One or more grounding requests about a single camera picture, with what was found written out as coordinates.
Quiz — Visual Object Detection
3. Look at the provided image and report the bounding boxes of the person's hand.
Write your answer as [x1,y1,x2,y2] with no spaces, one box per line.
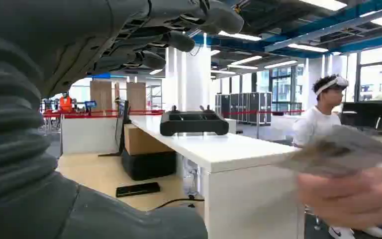
[296,167,382,231]

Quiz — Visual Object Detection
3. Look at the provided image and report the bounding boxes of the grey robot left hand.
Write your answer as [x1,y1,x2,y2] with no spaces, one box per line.
[0,0,245,239]

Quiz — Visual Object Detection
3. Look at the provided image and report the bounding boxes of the printed card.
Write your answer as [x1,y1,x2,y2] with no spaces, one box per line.
[276,124,382,179]

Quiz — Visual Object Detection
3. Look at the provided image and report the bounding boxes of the person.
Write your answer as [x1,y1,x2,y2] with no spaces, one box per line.
[291,74,382,239]
[59,92,74,113]

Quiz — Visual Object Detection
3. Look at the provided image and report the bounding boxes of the wooden panel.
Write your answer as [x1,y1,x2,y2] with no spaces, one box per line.
[90,80,113,112]
[126,82,147,112]

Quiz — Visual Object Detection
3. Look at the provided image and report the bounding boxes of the red barrier tape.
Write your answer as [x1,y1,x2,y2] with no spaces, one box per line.
[42,109,306,120]

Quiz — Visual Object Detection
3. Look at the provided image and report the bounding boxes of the wide black monitor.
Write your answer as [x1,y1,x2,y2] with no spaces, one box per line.
[339,102,382,131]

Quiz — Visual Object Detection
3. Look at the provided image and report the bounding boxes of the white partition panel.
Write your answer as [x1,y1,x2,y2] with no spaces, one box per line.
[60,117,120,155]

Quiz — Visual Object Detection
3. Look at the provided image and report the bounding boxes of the black monitor on stand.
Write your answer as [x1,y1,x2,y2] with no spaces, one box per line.
[98,99,131,158]

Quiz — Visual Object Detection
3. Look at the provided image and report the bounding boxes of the robot left arm ribbed sleeve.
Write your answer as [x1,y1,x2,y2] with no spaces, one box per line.
[0,33,60,212]

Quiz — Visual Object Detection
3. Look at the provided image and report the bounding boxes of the white VR headset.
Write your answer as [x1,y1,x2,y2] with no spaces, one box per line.
[315,75,350,97]

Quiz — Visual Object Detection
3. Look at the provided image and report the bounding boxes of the white counter desk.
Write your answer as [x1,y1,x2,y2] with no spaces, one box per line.
[130,115,306,239]

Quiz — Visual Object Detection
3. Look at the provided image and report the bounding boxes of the brown cardboard box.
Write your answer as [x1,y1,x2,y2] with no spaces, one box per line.
[124,123,175,156]

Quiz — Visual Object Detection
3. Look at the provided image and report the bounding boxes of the white square column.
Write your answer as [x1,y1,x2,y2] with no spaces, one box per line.
[164,33,212,112]

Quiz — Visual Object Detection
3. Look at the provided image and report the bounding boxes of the black flight cases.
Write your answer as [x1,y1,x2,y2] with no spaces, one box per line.
[214,92,273,126]

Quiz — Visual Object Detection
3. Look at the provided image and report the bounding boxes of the black storage box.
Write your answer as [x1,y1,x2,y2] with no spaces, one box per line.
[121,149,178,181]

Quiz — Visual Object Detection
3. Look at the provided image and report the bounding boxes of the black handheld controller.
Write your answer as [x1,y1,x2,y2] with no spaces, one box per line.
[159,105,230,137]

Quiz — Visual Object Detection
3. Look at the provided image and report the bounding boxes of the flat black device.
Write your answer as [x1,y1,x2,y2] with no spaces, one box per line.
[115,182,161,198]

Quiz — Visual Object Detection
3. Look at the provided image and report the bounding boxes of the black cable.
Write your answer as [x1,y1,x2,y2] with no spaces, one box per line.
[151,195,205,212]

